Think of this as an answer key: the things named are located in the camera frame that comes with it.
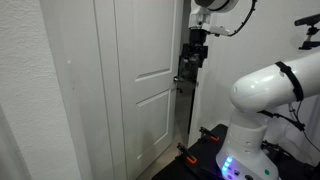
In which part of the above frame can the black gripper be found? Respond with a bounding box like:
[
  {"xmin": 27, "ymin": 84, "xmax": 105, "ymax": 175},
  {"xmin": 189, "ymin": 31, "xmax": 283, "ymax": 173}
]
[{"xmin": 179, "ymin": 29, "xmax": 210, "ymax": 82}]

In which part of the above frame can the white panel door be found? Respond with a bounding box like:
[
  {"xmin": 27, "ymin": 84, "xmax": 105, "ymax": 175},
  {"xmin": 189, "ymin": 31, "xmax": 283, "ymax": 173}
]
[{"xmin": 113, "ymin": 0, "xmax": 185, "ymax": 180}]

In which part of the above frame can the black clamp with orange tip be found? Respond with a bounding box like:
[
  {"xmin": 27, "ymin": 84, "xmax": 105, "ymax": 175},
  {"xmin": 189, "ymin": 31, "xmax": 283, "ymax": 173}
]
[
  {"xmin": 176, "ymin": 142, "xmax": 198, "ymax": 166},
  {"xmin": 198, "ymin": 126, "xmax": 221, "ymax": 143}
]

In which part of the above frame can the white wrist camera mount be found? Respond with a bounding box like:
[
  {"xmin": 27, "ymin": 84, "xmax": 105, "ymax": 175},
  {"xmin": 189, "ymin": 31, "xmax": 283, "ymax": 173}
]
[{"xmin": 205, "ymin": 23, "xmax": 232, "ymax": 37}]

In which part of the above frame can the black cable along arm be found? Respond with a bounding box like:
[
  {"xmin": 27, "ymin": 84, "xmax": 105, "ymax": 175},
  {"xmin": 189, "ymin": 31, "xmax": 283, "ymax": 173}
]
[{"xmin": 229, "ymin": 0, "xmax": 259, "ymax": 38}]

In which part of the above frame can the black cable bundle at base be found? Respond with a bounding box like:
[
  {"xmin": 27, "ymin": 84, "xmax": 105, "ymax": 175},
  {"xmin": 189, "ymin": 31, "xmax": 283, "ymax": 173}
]
[{"xmin": 261, "ymin": 139, "xmax": 295, "ymax": 160}]

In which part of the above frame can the thin black hanging cable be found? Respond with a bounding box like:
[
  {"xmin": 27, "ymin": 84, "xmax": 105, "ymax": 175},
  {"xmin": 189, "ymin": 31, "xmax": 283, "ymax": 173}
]
[{"xmin": 288, "ymin": 99, "xmax": 320, "ymax": 154}]

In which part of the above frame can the black camera on mount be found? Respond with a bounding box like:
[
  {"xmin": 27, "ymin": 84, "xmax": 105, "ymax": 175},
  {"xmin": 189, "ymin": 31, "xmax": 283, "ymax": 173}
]
[{"xmin": 294, "ymin": 13, "xmax": 320, "ymax": 51}]

